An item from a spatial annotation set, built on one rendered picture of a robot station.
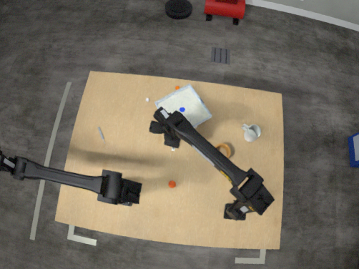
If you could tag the white ceramic mug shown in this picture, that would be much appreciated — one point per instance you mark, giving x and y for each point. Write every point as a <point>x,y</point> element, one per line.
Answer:
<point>253,130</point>

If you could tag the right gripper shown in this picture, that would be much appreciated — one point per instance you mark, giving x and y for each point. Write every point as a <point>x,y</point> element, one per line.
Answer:
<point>174,143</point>

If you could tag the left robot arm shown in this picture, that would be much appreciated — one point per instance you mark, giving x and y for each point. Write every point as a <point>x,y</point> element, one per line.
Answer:
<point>110,184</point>

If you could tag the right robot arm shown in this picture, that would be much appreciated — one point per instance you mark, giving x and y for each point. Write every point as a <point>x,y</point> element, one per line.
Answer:
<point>253,191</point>

